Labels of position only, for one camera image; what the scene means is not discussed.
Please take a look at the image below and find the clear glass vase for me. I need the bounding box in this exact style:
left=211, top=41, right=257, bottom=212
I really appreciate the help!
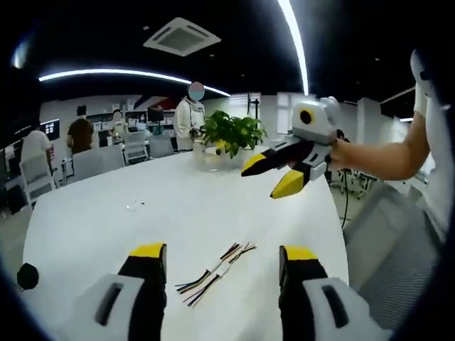
left=193, top=144, right=250, bottom=174

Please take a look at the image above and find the small white office chair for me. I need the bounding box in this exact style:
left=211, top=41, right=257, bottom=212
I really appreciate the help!
left=124, top=131, right=149, bottom=165

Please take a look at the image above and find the grey mesh office chair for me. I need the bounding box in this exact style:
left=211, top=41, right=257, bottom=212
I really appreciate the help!
left=343, top=180, right=446, bottom=332

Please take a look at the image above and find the green potted plant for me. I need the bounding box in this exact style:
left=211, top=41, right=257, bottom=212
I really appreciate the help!
left=198, top=110, right=268, bottom=160

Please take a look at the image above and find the grey backed office chair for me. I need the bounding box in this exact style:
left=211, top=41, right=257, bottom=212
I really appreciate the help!
left=72, top=146, right=126, bottom=179
left=147, top=136, right=178, bottom=158

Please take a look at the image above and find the black tripod stand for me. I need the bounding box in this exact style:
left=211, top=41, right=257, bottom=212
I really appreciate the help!
left=247, top=91, right=261, bottom=119

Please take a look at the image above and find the black hanging cable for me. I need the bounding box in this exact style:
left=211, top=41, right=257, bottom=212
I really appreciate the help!
left=340, top=173, right=352, bottom=229

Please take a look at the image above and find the black round device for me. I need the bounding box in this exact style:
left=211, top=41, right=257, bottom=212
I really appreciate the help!
left=16, top=262, right=40, bottom=291

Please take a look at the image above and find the white shelf with boxes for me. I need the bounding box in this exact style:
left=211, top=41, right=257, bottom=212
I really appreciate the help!
left=87, top=102, right=178, bottom=144

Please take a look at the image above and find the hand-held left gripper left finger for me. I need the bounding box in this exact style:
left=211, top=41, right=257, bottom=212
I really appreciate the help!
left=65, top=242, right=168, bottom=341

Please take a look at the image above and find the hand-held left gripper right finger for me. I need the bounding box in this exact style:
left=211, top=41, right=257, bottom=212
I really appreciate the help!
left=278, top=244, right=392, bottom=341

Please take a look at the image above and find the JST connector multicoloured wire harness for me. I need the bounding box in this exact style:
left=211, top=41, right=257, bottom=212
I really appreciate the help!
left=183, top=244, right=257, bottom=307
left=176, top=242, right=250, bottom=294

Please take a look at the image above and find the black desktop monitor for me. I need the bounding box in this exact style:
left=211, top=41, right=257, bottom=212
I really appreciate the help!
left=146, top=106, right=165, bottom=124

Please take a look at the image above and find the long curved ceiling light strip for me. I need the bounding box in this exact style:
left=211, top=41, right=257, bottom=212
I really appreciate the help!
left=38, top=68, right=232, bottom=98

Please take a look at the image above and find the person's right hand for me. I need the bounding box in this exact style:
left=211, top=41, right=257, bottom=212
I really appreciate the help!
left=325, top=137, right=353, bottom=171

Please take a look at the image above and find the ceiling air conditioner vent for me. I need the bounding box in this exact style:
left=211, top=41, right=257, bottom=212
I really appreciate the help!
left=143, top=16, right=223, bottom=58

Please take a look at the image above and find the straight ceiling light strip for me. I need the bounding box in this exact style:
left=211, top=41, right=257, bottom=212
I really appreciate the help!
left=277, top=0, right=311, bottom=97

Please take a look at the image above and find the white mesh office chair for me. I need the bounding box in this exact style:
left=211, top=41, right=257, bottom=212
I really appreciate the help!
left=18, top=152, right=58, bottom=207

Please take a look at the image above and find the dark wall screen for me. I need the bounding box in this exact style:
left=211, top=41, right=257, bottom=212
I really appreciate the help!
left=40, top=118, right=61, bottom=141

